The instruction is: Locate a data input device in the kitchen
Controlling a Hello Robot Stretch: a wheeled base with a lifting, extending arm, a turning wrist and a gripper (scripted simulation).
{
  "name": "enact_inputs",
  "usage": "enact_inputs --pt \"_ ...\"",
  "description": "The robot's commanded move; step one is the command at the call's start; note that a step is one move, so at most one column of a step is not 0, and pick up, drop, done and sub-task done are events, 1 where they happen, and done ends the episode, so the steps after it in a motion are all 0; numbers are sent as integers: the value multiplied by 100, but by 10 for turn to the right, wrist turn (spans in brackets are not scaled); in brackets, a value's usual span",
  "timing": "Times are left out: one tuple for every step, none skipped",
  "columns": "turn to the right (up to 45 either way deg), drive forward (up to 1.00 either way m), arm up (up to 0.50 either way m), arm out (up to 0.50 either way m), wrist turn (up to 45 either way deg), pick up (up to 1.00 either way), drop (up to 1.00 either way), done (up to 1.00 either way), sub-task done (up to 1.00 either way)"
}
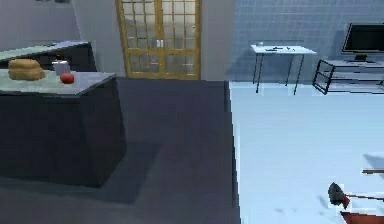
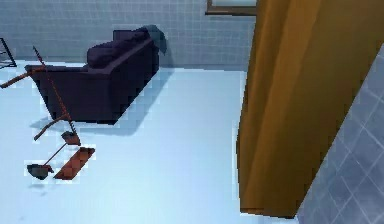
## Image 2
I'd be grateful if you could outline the dark purple sofa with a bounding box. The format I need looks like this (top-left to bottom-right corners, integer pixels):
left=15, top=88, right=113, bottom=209
left=24, top=27, right=161, bottom=126

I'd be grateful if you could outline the brown framed window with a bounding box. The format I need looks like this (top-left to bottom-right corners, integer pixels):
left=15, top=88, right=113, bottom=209
left=204, top=0, right=258, bottom=17

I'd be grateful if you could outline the orange brown curtain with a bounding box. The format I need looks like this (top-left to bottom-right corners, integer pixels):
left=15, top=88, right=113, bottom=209
left=235, top=0, right=384, bottom=219

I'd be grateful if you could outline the black wire frame rack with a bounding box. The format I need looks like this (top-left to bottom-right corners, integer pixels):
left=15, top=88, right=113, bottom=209
left=0, top=37, right=18, bottom=70

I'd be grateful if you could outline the red brown floor lamp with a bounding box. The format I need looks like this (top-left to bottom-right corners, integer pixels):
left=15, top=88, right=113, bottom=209
left=0, top=45, right=97, bottom=181

